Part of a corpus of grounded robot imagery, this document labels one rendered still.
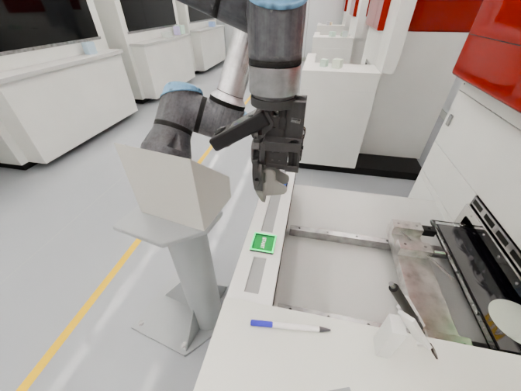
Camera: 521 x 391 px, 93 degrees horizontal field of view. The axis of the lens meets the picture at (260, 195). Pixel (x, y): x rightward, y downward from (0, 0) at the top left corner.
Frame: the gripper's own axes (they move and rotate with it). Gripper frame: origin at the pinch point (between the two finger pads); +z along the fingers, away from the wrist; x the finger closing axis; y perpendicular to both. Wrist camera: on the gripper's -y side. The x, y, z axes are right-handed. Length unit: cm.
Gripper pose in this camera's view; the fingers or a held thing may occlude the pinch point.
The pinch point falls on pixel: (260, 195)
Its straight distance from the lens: 50.6
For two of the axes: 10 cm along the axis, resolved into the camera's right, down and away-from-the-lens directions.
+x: 2.0, -6.1, 7.7
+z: 0.0, 7.9, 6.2
